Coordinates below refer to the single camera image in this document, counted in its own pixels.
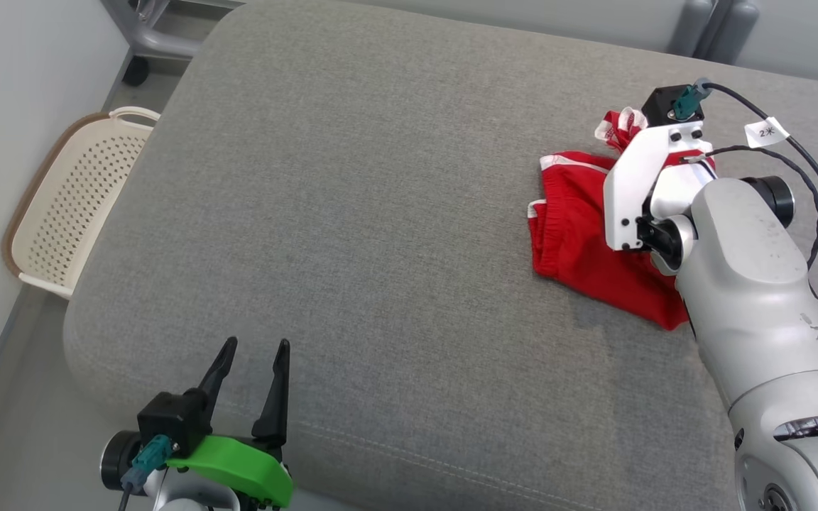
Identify cream perforated laundry basket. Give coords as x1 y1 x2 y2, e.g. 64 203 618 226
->
3 106 162 300

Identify grey metal stand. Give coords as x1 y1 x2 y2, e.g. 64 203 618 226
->
100 0 246 87

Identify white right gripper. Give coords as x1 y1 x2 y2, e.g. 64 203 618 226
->
603 121 716 252

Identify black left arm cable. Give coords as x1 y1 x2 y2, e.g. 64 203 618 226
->
118 434 173 511

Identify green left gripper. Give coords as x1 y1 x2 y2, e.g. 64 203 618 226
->
166 336 296 509

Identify white paper cable tag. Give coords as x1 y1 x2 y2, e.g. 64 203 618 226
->
744 116 791 149

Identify red shorts with white stripes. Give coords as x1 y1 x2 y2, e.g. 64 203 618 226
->
527 150 719 333

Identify grey slotted metal post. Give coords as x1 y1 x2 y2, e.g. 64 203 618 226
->
668 0 762 66

